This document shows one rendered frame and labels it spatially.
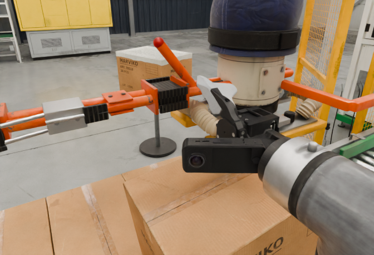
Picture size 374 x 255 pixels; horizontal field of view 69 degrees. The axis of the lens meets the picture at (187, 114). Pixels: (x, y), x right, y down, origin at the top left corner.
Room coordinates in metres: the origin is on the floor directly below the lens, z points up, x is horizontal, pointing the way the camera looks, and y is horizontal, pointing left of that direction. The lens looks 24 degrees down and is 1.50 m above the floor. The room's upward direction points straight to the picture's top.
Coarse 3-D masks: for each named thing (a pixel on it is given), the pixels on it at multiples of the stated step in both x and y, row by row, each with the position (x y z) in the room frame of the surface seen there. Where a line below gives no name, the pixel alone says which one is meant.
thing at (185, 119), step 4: (172, 112) 0.74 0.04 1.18; (176, 112) 0.73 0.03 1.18; (180, 112) 0.73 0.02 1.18; (172, 116) 0.74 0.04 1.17; (176, 116) 0.71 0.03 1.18; (180, 116) 0.70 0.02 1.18; (184, 116) 0.70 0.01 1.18; (188, 116) 0.70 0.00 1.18; (180, 120) 0.69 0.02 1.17; (184, 120) 0.68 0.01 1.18; (188, 120) 0.68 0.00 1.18; (184, 124) 0.67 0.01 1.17; (188, 124) 0.67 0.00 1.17; (192, 124) 0.68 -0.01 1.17; (196, 124) 0.68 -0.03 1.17
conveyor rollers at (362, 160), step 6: (366, 150) 1.56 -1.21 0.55; (372, 150) 1.60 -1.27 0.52; (354, 156) 1.53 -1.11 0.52; (360, 156) 1.50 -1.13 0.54; (366, 156) 1.48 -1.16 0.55; (372, 156) 1.52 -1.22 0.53; (360, 162) 1.42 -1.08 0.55; (366, 162) 1.46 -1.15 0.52; (372, 162) 1.44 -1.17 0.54; (372, 168) 1.36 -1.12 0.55
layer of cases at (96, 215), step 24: (144, 168) 1.36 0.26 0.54; (72, 192) 1.15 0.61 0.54; (96, 192) 1.15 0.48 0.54; (120, 192) 1.15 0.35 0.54; (0, 216) 0.98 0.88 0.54; (24, 216) 0.98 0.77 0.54; (48, 216) 1.01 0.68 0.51; (72, 216) 0.98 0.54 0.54; (96, 216) 0.98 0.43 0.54; (120, 216) 0.98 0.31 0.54; (0, 240) 0.84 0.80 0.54; (24, 240) 0.84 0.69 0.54; (48, 240) 0.84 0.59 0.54; (72, 240) 0.84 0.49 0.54; (96, 240) 0.84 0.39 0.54; (120, 240) 0.84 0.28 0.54
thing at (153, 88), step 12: (144, 84) 0.58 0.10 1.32; (156, 84) 0.60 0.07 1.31; (168, 84) 0.60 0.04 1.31; (180, 84) 0.59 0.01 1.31; (156, 96) 0.53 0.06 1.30; (168, 96) 0.54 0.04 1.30; (180, 96) 0.56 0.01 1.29; (156, 108) 0.53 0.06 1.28; (168, 108) 0.54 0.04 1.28; (180, 108) 0.55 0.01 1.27
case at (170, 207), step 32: (128, 192) 0.67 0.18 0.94; (160, 192) 0.66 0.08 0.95; (192, 192) 0.65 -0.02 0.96; (224, 192) 0.64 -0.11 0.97; (256, 192) 0.63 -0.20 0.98; (160, 224) 0.54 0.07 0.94; (192, 224) 0.53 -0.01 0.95; (224, 224) 0.52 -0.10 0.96; (256, 224) 0.52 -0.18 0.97; (288, 224) 0.54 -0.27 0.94
